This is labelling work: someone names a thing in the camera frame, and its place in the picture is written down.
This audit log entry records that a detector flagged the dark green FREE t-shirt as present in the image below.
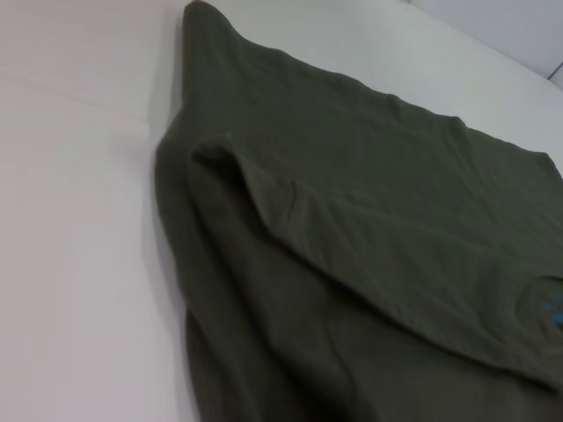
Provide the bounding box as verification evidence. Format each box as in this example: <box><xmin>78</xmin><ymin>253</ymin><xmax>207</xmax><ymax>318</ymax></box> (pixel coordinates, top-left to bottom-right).
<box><xmin>156</xmin><ymin>0</ymin><xmax>563</xmax><ymax>422</ymax></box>

